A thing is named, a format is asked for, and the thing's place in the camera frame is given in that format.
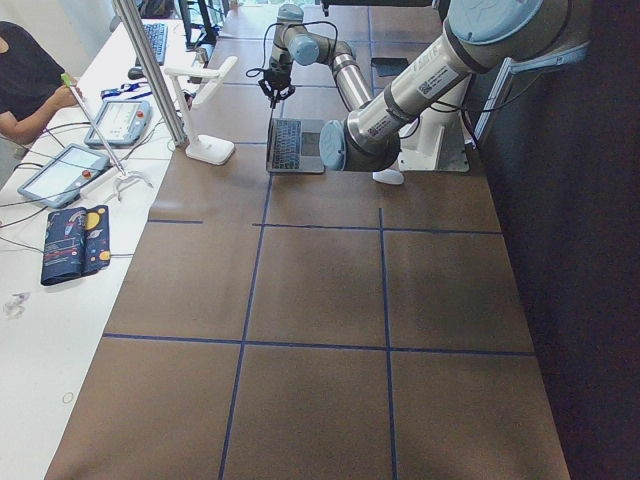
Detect grey laptop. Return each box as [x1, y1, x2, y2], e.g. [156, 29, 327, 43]
[266, 116, 325, 174]

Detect black monitor stand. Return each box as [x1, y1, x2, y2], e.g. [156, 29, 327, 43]
[178, 0, 218, 51]

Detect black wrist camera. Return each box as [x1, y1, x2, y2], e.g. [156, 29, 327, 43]
[245, 67, 272, 98]

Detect aluminium frame post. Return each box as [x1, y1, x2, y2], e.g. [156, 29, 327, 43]
[112, 0, 187, 147]

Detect person in black shirt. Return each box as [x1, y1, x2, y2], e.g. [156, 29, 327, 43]
[1, 21, 77, 145]

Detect white desk lamp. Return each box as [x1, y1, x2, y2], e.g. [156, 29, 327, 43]
[163, 55, 239, 165]

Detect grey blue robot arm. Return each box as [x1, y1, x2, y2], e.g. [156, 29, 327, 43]
[259, 1, 592, 172]

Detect white computer mouse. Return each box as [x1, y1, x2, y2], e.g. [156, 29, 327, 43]
[372, 169, 405, 186]

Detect white reacher stick tool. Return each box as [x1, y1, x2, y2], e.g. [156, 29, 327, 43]
[60, 73, 153, 202]

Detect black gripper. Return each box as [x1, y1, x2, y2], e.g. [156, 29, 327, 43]
[266, 68, 295, 110]

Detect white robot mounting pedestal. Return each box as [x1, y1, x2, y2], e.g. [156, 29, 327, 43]
[397, 79, 469, 173]

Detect black keyboard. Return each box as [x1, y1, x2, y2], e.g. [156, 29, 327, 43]
[143, 22, 169, 65]

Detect clear plastic wrapper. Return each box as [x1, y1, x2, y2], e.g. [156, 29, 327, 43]
[3, 292, 30, 319]

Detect black mouse pad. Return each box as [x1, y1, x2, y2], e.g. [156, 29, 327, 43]
[371, 57, 409, 78]

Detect blue lanyard badge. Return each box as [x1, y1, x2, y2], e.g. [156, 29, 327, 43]
[100, 81, 152, 100]

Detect teach pendant tablet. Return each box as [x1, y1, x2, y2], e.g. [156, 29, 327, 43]
[17, 144, 110, 209]
[95, 99, 151, 148]

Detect black computer mouse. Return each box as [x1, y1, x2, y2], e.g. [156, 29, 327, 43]
[127, 66, 145, 80]

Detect near teach pendant tablet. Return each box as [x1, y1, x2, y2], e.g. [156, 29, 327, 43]
[17, 144, 110, 209]

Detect far teach pendant tablet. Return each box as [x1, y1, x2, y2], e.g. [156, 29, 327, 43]
[95, 99, 151, 148]

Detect dark space print pouch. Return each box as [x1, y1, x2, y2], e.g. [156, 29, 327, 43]
[40, 205, 111, 286]

